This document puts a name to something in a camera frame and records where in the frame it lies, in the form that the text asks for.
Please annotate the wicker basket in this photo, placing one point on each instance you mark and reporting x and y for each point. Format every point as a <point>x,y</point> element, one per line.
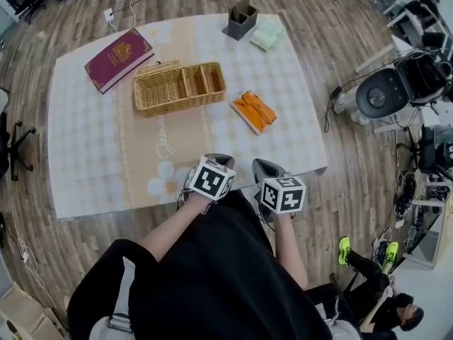
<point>170,108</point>

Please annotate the white desk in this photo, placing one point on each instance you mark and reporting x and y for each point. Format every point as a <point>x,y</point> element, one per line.
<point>375,59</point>

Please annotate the dark round-shell backpack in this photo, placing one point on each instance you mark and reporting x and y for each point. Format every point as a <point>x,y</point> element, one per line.
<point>378,94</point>

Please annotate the black office chair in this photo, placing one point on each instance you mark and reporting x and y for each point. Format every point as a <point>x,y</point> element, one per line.
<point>433,147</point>
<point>14,147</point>

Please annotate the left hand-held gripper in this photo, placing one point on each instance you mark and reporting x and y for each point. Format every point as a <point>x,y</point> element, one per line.
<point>212,181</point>

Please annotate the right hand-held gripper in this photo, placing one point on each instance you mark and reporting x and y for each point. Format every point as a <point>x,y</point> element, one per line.
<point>283,195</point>

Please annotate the orange packet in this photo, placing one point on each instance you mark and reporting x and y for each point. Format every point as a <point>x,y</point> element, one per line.
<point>255,112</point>

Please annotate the checked tablecloth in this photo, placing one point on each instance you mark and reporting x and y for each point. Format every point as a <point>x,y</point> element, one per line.
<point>106,136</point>

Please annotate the white equipment shelf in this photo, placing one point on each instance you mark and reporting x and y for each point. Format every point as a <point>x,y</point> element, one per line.
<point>431,239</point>

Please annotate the white power strip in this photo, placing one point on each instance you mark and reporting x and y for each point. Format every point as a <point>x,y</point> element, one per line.
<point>108,14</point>
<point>24,257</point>

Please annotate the grey pen holder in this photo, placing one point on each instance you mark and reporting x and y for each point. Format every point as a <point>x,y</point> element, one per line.
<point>239,30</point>

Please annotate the maroon hardcover book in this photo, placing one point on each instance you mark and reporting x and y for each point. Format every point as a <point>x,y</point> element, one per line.
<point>117,57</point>

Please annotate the person's right forearm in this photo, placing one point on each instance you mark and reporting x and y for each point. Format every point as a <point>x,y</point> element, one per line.
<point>290,250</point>

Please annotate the person's black clothing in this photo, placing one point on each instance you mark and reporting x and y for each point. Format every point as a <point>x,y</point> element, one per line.
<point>212,278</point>

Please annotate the person's left forearm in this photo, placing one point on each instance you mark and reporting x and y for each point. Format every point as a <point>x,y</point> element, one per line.
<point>170,229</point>

